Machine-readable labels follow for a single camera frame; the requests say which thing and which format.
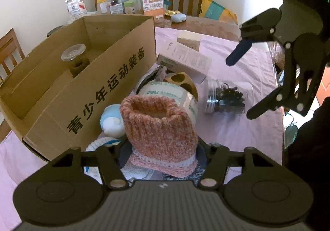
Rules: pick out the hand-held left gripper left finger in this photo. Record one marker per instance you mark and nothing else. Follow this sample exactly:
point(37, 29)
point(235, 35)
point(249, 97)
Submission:
point(108, 161)

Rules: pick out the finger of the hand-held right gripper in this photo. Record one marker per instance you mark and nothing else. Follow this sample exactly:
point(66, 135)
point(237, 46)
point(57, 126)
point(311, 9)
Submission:
point(238, 52)
point(265, 106)

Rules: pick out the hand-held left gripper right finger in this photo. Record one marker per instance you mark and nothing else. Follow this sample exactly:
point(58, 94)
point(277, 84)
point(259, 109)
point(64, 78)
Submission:
point(219, 161)

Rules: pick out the light blue figurine toy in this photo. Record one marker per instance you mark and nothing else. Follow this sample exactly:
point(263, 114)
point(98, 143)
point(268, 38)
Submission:
point(110, 122)

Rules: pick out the glass jar with dark contents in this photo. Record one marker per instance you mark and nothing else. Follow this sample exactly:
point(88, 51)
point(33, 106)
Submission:
point(226, 99)

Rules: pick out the white printed carton box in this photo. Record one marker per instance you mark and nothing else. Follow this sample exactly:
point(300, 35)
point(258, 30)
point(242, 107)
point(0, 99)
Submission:
point(190, 58)

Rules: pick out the pink knit sock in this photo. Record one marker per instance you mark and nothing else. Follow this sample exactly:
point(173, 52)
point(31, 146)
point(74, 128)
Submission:
point(159, 138)

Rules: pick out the clear packing tape roll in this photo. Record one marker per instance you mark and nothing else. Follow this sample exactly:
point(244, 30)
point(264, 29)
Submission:
point(178, 94)

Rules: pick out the brown cardboard box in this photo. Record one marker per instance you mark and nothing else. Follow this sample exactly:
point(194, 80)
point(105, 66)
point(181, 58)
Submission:
point(108, 79)

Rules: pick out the brown wooden desktop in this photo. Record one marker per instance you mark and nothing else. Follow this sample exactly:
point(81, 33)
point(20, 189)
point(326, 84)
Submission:
point(206, 27)

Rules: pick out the pink tablecloth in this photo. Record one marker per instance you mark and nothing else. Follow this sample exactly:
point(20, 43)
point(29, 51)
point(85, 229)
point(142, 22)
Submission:
point(247, 71)

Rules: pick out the yellow teal shopping bag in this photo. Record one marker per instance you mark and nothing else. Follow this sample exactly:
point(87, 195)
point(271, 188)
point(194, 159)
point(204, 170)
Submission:
point(214, 9)

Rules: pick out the light blue case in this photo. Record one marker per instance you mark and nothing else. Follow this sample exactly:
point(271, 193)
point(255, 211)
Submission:
point(178, 17)

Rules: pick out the golden ornament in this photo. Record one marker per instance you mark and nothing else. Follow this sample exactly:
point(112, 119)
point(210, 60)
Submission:
point(170, 12)

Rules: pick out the green lid small jar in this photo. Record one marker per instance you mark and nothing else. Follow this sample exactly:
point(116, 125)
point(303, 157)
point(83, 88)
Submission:
point(130, 7)

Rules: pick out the clear pen holder jar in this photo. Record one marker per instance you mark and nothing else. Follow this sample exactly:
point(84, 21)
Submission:
point(116, 8)

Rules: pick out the black lid jar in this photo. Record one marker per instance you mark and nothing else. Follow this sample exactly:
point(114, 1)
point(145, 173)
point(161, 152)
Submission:
point(52, 30)

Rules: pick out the yellow lid jar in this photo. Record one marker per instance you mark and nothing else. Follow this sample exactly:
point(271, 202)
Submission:
point(101, 5)

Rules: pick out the clear plastic water bottle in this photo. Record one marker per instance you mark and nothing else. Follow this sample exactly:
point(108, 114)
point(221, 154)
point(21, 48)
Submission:
point(74, 1)

